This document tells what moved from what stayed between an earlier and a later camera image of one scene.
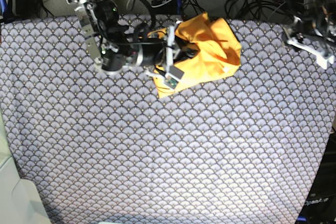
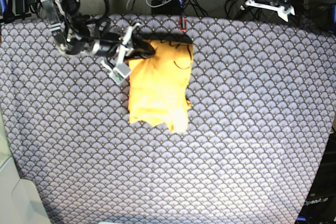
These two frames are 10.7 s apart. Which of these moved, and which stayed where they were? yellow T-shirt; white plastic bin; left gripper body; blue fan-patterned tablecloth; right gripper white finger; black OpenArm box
Moved: left gripper body; yellow T-shirt; right gripper white finger
Stayed: white plastic bin; blue fan-patterned tablecloth; black OpenArm box
